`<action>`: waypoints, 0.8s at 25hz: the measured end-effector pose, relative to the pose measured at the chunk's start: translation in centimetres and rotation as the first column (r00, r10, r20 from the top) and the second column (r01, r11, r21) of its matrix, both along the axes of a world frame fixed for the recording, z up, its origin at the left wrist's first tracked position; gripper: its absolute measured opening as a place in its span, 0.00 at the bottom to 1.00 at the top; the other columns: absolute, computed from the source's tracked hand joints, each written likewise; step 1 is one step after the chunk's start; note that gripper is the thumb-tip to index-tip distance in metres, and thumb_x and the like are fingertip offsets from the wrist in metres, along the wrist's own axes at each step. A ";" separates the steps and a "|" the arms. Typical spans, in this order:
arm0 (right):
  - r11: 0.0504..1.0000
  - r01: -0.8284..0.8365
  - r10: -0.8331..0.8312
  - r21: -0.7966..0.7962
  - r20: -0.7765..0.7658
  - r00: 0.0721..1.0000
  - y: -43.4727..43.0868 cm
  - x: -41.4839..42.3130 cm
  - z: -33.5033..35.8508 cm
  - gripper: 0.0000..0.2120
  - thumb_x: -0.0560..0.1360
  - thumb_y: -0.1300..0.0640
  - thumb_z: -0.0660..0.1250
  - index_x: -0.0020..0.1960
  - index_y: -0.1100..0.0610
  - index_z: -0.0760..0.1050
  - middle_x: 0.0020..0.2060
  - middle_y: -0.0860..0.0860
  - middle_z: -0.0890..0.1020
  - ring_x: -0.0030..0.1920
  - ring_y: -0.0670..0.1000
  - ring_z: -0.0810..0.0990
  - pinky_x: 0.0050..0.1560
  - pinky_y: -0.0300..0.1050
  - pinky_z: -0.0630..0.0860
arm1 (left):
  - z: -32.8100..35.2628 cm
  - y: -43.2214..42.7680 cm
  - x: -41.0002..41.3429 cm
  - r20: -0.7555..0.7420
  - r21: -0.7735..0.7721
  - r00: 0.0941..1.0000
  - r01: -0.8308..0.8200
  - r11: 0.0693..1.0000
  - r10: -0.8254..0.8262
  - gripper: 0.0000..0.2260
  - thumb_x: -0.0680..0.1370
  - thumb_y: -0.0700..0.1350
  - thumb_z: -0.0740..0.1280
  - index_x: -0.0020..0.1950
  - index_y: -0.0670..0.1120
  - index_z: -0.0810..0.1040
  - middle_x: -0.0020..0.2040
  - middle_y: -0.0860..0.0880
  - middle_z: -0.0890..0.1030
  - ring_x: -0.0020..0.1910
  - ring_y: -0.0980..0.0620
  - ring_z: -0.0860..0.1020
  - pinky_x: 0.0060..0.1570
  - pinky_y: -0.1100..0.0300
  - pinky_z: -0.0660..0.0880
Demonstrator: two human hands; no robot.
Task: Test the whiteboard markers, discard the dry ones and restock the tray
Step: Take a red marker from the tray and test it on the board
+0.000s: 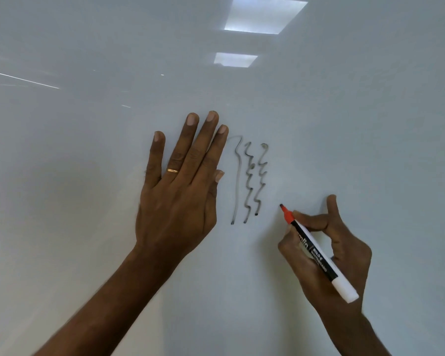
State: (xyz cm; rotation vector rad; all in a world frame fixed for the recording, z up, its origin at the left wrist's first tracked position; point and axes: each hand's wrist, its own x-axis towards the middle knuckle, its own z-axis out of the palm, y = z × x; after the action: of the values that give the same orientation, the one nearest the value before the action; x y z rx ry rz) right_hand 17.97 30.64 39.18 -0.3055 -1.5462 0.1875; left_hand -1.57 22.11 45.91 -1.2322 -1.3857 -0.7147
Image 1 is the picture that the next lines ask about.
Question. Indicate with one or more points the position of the person's right hand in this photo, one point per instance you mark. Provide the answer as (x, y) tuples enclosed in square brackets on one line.
[(346, 255)]

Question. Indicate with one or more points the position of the person's left hand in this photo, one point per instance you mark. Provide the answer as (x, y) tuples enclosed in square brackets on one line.
[(174, 215)]

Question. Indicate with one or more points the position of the person's left little finger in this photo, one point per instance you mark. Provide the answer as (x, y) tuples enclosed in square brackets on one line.
[(155, 157)]

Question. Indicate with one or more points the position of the person's left thumb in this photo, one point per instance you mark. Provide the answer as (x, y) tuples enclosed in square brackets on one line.
[(215, 189)]

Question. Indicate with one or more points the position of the person's right thumb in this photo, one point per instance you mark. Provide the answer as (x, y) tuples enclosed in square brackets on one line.
[(293, 252)]

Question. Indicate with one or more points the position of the person's left middle finger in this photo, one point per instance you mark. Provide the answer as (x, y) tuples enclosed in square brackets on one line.
[(202, 144)]

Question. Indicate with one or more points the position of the red and black whiteboard marker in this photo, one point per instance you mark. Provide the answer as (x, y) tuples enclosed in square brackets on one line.
[(319, 257)]

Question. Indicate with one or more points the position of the person's left forearm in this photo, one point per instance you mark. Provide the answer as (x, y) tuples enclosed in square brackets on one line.
[(107, 304)]

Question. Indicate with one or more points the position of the person's right forearm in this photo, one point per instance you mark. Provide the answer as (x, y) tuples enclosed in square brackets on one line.
[(352, 335)]

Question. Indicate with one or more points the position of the white whiteboard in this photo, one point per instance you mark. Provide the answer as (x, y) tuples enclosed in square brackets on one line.
[(59, 181)]

